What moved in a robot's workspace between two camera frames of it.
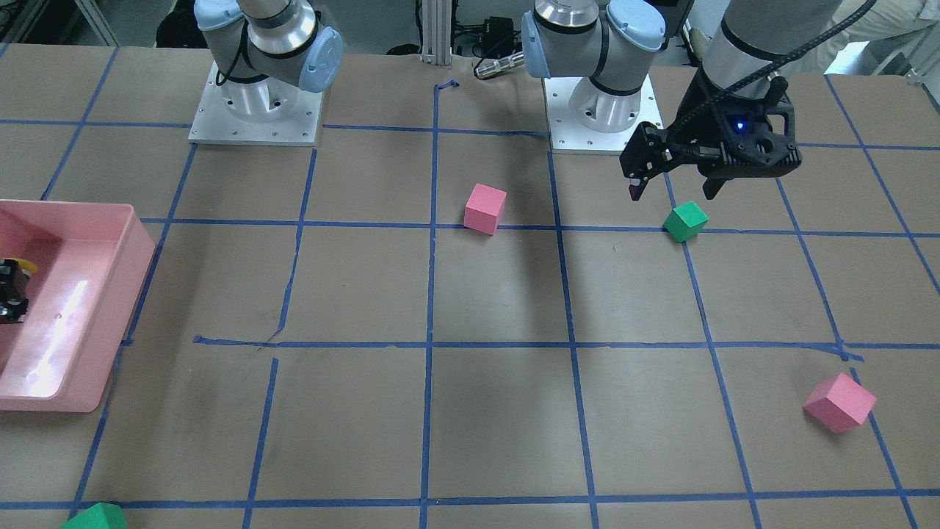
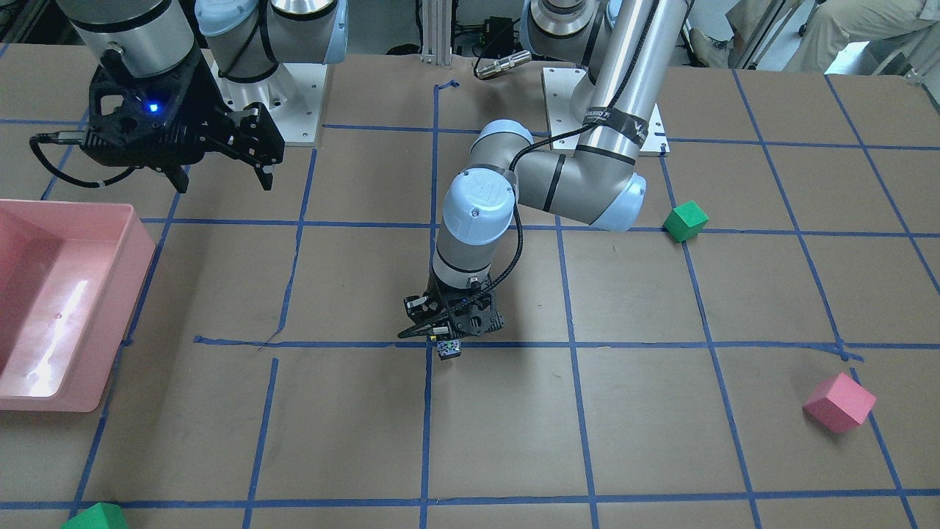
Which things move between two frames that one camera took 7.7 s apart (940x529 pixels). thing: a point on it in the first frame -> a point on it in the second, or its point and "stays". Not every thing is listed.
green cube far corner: x=102 y=516 stays
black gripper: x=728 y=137 -> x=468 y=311
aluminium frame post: x=436 y=32 stays
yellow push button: x=15 y=277 -> x=449 y=349
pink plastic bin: x=92 y=261 stays
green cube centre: x=685 y=222 stays
